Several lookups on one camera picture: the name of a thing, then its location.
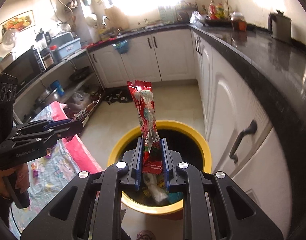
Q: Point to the black frying pan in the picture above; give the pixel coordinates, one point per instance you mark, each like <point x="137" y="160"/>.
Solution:
<point x="80" y="74"/>

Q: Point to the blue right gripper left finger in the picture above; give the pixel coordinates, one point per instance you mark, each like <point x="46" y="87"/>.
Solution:
<point x="137" y="163"/>

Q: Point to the black stone countertop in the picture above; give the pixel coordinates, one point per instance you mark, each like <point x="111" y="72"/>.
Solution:
<point x="275" y="72"/>

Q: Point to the fruit picture on wall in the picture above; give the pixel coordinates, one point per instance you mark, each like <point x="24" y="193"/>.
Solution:
<point x="19" y="22"/>

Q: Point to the black floor mat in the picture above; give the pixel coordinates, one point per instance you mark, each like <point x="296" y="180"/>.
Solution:
<point x="119" y="94"/>

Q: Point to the person's left hand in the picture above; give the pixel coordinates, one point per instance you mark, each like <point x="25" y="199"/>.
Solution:
<point x="22" y="181"/>

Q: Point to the blue hanging basket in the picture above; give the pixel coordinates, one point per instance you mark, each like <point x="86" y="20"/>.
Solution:
<point x="121" y="47"/>

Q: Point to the blue knitted cloth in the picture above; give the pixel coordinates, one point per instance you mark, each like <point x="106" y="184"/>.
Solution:
<point x="174" y="197"/>

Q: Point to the brown small candy wrapper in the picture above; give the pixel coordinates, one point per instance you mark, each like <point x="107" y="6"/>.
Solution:
<point x="84" y="115"/>

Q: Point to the red candy wrapper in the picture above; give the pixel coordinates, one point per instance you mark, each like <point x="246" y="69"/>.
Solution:
<point x="142" y="95"/>

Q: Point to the hello kitty patterned tablecloth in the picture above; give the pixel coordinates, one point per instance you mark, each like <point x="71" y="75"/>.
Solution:
<point x="48" y="176"/>

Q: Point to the purple snack wrapper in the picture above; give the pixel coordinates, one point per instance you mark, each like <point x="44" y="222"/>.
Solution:
<point x="49" y="152"/>

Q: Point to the metal shelf rack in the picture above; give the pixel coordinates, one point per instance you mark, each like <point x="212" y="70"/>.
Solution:
<point x="61" y="72"/>

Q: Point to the steel cooking pot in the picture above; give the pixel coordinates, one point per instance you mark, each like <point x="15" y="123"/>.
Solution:
<point x="47" y="92"/>

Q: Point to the white kitchen base cabinets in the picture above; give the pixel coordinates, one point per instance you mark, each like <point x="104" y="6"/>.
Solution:
<point x="241" y="137"/>

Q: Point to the black microwave oven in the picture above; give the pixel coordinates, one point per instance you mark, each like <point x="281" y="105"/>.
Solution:
<point x="26" y="67"/>

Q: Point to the black blender jug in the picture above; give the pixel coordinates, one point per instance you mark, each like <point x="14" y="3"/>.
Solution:
<point x="42" y="40"/>

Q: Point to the blue plastic storage box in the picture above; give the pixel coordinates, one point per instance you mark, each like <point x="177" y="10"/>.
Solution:
<point x="64" y="45"/>

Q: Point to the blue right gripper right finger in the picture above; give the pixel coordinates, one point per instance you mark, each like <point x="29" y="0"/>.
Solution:
<point x="166" y="163"/>

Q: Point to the grey electric kettle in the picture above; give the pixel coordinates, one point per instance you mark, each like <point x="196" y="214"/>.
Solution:
<point x="279" y="26"/>

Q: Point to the white orange plastic bag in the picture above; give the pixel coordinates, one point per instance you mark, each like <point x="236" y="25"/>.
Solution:
<point x="158" y="194"/>

